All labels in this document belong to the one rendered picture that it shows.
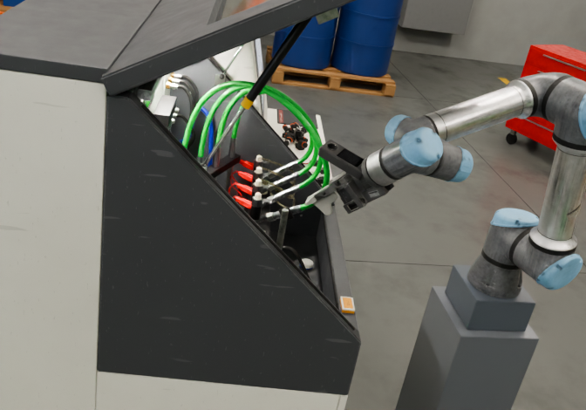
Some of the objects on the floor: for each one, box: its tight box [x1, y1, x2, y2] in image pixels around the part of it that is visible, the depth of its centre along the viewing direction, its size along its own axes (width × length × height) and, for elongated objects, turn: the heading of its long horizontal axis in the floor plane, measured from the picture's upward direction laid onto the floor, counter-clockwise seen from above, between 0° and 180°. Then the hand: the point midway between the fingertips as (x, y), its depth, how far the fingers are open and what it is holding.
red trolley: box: [505, 44, 586, 151], centre depth 551 cm, size 70×46×86 cm, turn 16°
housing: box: [0, 0, 171, 410], centre depth 213 cm, size 140×28×150 cm, turn 164°
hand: (315, 193), depth 156 cm, fingers open, 6 cm apart
